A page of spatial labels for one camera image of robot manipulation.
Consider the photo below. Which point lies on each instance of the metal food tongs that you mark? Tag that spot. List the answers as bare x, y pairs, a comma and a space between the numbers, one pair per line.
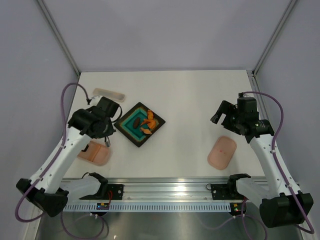
107, 141

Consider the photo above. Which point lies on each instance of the right aluminium frame post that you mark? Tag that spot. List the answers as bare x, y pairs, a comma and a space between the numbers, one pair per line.
274, 36

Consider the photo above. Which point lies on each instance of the white slotted cable duct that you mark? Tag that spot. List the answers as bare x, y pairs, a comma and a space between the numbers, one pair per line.
148, 207

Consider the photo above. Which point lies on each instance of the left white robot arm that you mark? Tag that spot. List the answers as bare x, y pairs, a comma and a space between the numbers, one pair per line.
53, 170

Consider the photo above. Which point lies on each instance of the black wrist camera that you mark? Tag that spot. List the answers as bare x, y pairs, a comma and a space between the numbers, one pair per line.
108, 106
246, 105

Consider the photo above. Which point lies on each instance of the beige cutlery case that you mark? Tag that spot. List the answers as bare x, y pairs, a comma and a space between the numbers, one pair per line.
115, 96

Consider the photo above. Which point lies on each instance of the pink lunch box base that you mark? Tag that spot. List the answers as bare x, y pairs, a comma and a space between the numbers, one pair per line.
95, 153

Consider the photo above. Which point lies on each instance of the orange fried chicken piece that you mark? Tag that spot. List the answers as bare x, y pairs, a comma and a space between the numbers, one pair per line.
149, 121

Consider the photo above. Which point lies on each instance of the aluminium mounting rail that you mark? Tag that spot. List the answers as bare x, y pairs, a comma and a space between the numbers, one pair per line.
165, 188

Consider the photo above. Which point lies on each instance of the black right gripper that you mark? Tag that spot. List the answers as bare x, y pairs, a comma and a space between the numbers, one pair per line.
225, 107

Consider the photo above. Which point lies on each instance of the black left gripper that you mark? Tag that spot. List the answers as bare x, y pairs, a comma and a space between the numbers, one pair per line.
109, 131

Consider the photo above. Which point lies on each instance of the left aluminium frame post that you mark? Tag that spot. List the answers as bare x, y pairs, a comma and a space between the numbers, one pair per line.
44, 9

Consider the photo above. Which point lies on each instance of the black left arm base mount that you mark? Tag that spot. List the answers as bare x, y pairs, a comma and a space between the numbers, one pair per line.
110, 192

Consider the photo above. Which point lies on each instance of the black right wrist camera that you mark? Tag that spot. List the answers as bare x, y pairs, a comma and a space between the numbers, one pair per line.
246, 105

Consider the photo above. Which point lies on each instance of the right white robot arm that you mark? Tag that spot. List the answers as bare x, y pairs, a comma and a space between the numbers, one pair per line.
283, 203

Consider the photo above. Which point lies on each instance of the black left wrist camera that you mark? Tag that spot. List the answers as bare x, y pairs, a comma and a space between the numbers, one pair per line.
108, 106

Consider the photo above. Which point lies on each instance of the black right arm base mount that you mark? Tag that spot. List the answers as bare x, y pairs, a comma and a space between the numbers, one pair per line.
223, 192

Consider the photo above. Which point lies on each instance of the brown meat patty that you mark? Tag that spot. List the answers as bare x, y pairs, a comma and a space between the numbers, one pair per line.
136, 122

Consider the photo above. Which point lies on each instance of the pink lunch box lid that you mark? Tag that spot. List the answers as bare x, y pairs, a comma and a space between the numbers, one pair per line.
222, 153

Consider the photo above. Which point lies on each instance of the orange fried shrimp piece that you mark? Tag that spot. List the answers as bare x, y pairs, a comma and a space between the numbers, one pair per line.
146, 131

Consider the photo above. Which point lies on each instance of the aluminium frame post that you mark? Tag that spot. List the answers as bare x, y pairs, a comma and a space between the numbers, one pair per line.
274, 36
44, 9

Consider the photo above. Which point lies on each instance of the black teal square plate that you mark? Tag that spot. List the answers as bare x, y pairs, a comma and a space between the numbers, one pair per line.
135, 135

